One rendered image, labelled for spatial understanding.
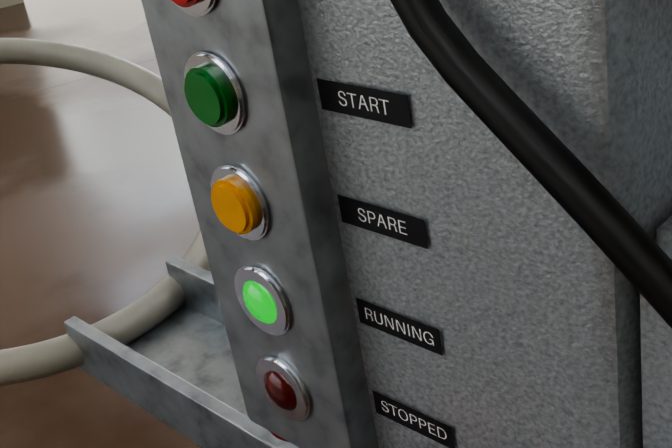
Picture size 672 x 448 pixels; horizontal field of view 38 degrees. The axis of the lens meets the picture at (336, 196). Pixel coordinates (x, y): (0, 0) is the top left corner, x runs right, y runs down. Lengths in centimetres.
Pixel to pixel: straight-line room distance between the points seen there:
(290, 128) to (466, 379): 12
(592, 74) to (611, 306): 8
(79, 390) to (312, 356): 237
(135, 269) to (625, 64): 302
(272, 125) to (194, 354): 49
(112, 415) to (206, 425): 193
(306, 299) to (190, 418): 35
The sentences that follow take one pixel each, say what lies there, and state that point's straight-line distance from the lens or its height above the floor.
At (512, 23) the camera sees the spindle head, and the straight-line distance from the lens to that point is 31.
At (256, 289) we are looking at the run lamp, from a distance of 44.
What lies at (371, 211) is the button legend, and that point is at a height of 137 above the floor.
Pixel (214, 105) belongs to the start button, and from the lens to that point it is 39.
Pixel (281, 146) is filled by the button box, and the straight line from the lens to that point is 38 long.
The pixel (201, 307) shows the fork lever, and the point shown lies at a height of 109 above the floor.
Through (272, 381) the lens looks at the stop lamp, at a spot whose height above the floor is 128.
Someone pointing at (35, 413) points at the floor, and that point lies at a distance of 278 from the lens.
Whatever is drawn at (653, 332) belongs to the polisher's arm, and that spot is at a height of 135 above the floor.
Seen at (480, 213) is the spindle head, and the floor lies 139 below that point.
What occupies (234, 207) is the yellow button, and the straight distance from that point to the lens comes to 41.
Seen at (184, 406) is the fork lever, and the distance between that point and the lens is 75.
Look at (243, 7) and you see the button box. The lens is 37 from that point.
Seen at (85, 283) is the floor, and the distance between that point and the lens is 329.
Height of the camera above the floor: 156
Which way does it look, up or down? 27 degrees down
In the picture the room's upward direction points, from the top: 10 degrees counter-clockwise
